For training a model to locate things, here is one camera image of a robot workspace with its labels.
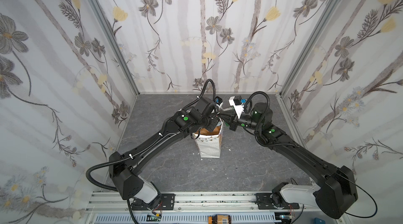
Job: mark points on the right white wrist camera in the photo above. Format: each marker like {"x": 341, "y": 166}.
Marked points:
{"x": 237, "y": 102}

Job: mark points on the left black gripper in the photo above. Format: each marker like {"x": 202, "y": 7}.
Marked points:
{"x": 212, "y": 121}

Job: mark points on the orange paper snack packet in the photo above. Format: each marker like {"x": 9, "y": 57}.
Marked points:
{"x": 211, "y": 131}

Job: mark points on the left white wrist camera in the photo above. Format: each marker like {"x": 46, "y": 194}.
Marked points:
{"x": 218, "y": 100}

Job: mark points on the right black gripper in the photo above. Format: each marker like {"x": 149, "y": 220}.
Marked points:
{"x": 233, "y": 121}

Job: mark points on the yellow black connector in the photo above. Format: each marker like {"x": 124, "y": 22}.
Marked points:
{"x": 220, "y": 219}

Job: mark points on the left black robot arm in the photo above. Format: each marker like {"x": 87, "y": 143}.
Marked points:
{"x": 125, "y": 169}

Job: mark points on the white slotted cable duct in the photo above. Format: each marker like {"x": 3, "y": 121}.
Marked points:
{"x": 185, "y": 218}

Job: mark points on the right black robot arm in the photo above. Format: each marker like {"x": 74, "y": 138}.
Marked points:
{"x": 333, "y": 190}

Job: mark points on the white paper bag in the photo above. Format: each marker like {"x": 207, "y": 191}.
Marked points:
{"x": 209, "y": 146}

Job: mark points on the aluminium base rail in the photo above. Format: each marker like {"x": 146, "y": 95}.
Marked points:
{"x": 204, "y": 202}

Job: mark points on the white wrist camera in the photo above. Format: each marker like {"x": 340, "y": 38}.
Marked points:
{"x": 218, "y": 100}
{"x": 237, "y": 102}

